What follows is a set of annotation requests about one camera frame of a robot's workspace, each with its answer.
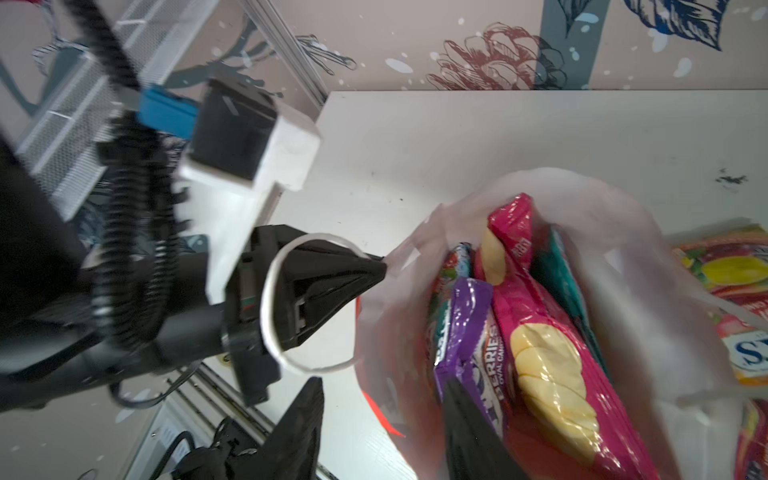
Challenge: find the white mesh tray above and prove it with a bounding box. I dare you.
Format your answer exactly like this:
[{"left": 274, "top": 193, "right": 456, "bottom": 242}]
[{"left": 16, "top": 1, "right": 218, "bottom": 221}]

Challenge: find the pink Lay's chips bag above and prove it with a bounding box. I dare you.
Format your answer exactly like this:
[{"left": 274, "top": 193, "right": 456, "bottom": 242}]
[{"left": 475, "top": 194, "right": 658, "bottom": 479}]

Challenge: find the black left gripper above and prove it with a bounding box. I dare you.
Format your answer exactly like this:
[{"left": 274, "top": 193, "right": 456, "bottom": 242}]
[{"left": 223, "top": 225, "right": 387, "bottom": 406}]

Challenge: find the red paper gift bag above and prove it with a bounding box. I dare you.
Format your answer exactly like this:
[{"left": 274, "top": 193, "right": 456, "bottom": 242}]
[{"left": 355, "top": 168, "right": 750, "bottom": 479}]

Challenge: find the black corrugated cable conduit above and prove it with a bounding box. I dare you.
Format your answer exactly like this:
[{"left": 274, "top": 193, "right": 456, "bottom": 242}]
[{"left": 62, "top": 0, "right": 187, "bottom": 352}]

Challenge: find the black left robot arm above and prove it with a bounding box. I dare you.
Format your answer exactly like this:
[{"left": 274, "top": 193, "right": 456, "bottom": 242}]
[{"left": 1, "top": 146, "right": 300, "bottom": 411}]

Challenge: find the green snack packet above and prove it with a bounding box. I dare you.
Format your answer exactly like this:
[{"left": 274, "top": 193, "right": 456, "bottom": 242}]
[{"left": 531, "top": 225, "right": 609, "bottom": 377}]

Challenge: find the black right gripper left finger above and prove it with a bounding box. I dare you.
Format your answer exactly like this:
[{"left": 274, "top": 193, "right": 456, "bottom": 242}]
[{"left": 254, "top": 377, "right": 325, "bottom": 480}]

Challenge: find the purple Fox's candy bag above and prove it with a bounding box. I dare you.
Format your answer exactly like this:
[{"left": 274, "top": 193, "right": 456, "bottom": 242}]
[{"left": 433, "top": 277, "right": 511, "bottom": 438}]

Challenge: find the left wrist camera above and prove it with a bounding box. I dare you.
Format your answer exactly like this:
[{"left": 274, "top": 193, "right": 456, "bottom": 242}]
[{"left": 137, "top": 77, "right": 322, "bottom": 304}]

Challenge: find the orange Fox's candy bag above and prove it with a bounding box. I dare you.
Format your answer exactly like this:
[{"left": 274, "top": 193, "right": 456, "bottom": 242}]
[
  {"left": 674, "top": 224, "right": 767, "bottom": 386},
  {"left": 734, "top": 400, "right": 768, "bottom": 480}
]

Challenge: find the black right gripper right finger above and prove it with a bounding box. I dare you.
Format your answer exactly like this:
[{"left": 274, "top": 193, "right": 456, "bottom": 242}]
[{"left": 442, "top": 379, "right": 529, "bottom": 480}]

